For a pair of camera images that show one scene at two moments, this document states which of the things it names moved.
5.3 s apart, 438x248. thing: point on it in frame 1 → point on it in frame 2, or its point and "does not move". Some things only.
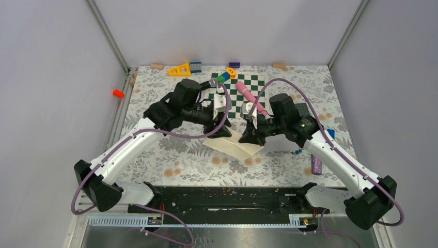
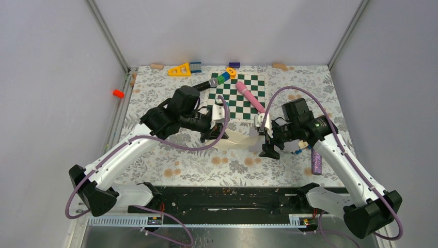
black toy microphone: (212, 82) does not move
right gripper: (248, 136) → (269, 149)
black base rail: (228, 201) does not move
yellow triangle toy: (183, 70) does not move
